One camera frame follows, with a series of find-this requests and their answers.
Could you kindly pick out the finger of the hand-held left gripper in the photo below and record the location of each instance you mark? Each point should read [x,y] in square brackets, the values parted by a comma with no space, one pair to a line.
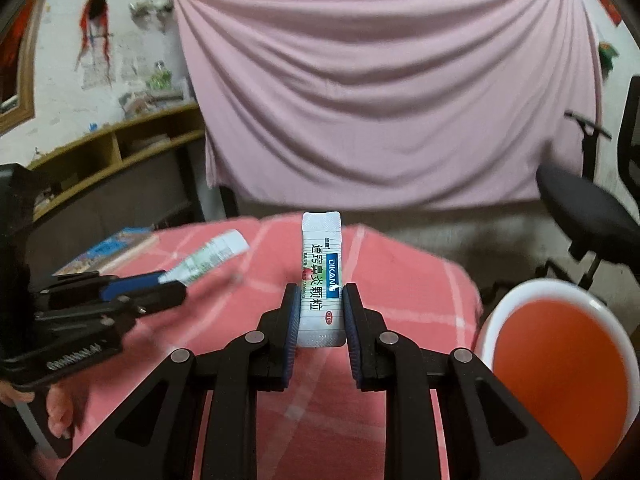
[160,295]
[130,285]

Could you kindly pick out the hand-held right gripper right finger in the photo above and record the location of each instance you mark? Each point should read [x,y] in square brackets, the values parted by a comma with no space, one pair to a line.
[350,337]

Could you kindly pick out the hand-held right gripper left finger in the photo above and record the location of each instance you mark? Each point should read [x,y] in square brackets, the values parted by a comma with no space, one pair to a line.
[293,332]

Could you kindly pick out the white and green sachet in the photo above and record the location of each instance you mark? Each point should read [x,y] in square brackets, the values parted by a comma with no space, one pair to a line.
[210,255]

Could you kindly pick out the white sachet with blue label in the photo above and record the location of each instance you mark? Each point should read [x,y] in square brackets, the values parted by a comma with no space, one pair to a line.
[322,270]

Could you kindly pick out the orange basin with white rim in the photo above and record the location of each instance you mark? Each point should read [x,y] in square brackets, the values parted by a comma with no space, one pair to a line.
[550,360]

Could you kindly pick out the person's left hand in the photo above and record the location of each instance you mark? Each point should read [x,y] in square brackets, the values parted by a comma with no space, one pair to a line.
[61,410]

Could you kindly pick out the blue illustrated book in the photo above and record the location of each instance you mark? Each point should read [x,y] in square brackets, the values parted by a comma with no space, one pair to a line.
[110,247]

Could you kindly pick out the pink checked tablecloth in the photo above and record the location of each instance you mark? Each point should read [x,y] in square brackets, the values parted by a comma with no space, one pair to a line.
[405,285]

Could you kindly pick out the flat papers in shelf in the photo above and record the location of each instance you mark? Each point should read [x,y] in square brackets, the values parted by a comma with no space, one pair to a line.
[147,144]

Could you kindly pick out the stack of books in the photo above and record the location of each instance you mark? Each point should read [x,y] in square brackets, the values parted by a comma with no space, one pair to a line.
[150,102]

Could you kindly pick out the pink curtain cloth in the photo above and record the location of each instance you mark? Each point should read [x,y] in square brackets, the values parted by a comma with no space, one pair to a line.
[375,110]

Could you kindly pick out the red hanging decoration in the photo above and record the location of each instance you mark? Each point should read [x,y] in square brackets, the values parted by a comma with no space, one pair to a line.
[95,15]

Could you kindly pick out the black office chair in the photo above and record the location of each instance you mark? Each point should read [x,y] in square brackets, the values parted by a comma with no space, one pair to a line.
[580,200]

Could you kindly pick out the wooden wall shelf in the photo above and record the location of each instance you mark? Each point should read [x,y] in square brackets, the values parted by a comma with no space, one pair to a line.
[150,122]

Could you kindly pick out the wooden picture frame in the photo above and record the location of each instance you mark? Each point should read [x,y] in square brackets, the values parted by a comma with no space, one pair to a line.
[27,85]

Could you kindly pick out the green wall ornament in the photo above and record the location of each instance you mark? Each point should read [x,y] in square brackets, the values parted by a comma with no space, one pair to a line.
[607,57]

